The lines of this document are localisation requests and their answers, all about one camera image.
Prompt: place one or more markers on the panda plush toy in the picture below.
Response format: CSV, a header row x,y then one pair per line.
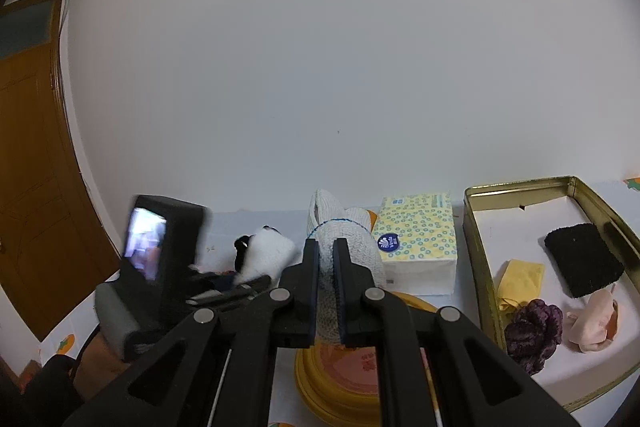
x,y
270,252

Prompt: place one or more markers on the yellow cloth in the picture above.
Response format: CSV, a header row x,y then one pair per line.
x,y
517,287

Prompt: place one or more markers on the person's left forearm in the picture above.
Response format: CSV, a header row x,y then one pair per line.
x,y
100,362

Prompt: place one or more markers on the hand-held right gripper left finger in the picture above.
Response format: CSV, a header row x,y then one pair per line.
x,y
312,287

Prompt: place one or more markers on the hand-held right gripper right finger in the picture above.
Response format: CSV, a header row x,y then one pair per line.
x,y
342,287

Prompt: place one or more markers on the round yellow tin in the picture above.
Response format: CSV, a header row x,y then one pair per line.
x,y
335,387

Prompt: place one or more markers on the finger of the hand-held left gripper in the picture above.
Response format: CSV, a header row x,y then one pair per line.
x,y
240,289

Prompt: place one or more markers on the brown wooden door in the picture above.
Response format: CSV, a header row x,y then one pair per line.
x,y
30,182

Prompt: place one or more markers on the black towel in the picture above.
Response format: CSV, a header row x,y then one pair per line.
x,y
582,259

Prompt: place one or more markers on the patterned tissue pack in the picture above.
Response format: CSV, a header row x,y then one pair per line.
x,y
415,242

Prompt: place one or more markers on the white knit glove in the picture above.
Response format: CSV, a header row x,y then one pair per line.
x,y
340,227

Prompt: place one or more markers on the purple scrunchie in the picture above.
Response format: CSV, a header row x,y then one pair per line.
x,y
532,337

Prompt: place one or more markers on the peach soft pad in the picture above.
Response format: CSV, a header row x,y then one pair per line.
x,y
595,322

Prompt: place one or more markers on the gold rectangular tin box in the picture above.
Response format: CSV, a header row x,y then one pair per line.
x,y
478,257

